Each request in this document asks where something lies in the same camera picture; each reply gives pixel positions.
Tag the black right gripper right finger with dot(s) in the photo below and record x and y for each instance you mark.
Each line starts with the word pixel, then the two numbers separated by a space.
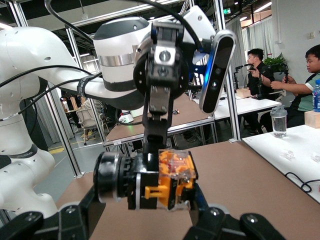
pixel 217 222

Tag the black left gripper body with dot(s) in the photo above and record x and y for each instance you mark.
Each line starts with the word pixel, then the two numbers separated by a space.
pixel 162 72

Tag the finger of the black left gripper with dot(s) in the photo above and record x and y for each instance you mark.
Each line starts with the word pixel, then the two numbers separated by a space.
pixel 157 125

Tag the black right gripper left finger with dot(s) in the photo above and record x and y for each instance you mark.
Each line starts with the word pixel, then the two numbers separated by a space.
pixel 75 217

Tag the orange push-button switch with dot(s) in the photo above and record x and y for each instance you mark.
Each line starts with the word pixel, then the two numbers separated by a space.
pixel 175 175

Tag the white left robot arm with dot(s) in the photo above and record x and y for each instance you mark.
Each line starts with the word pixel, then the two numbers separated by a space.
pixel 32 62

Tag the brown neighbouring work table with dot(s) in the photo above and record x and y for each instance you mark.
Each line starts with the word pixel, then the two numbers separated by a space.
pixel 185 110

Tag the white office chair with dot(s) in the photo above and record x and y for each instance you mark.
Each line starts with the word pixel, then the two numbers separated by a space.
pixel 85 120

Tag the wooden block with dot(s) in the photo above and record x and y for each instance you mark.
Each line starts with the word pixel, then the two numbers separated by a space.
pixel 312 119
pixel 243 93

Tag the white office desk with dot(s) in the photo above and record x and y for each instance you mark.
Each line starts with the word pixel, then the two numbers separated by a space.
pixel 250 105

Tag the person in black shirt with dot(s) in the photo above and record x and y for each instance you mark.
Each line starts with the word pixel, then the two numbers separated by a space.
pixel 262 75

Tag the white side table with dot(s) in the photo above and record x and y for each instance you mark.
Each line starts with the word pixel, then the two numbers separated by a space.
pixel 287 150

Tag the green potted plant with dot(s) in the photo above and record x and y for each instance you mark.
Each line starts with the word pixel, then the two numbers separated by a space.
pixel 275 62

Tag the clear grey-lidded shaker bottle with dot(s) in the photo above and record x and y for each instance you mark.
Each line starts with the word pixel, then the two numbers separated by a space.
pixel 278 122

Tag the person in green shirt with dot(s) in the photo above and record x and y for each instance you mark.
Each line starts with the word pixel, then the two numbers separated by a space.
pixel 305 100

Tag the blue drink bottle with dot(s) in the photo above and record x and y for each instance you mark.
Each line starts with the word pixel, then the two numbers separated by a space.
pixel 317 97

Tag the aluminium frame post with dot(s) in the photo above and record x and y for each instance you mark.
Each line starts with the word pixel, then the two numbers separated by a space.
pixel 235 120
pixel 72 155

